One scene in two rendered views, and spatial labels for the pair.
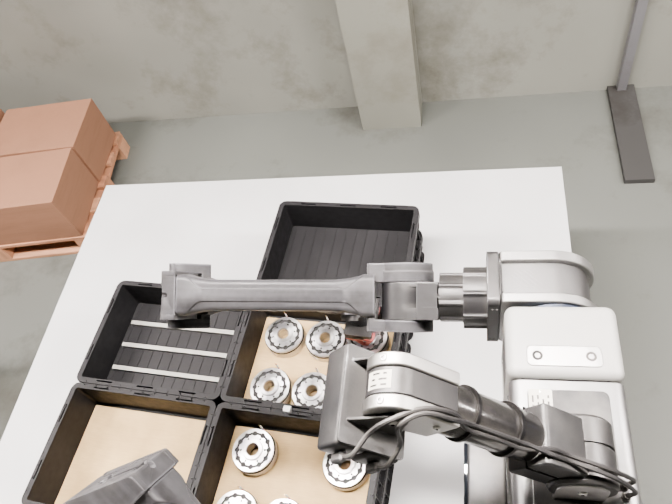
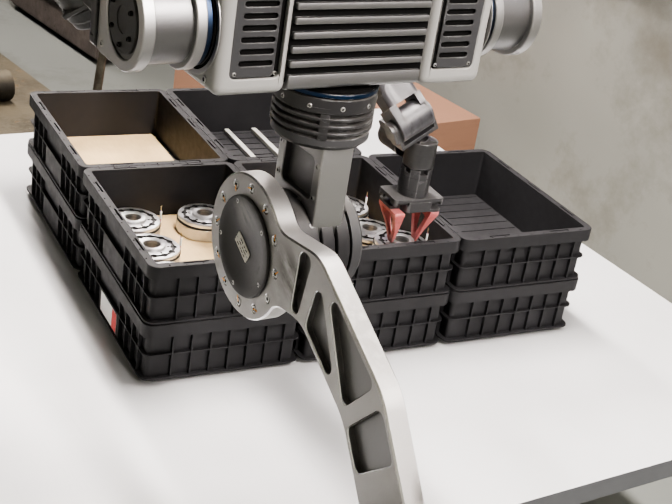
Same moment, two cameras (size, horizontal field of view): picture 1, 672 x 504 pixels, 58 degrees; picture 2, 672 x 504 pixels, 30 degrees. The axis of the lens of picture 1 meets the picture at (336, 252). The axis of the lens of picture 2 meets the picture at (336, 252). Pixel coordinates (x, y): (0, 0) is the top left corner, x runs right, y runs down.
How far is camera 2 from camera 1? 1.58 m
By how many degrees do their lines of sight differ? 37
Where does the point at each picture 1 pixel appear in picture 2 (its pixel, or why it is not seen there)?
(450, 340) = (479, 374)
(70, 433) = (113, 114)
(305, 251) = (454, 208)
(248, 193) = not seen: hidden behind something
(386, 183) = (622, 281)
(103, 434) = (128, 144)
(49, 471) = (69, 108)
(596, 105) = not seen: outside the picture
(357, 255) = not seen: hidden behind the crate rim
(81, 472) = (82, 143)
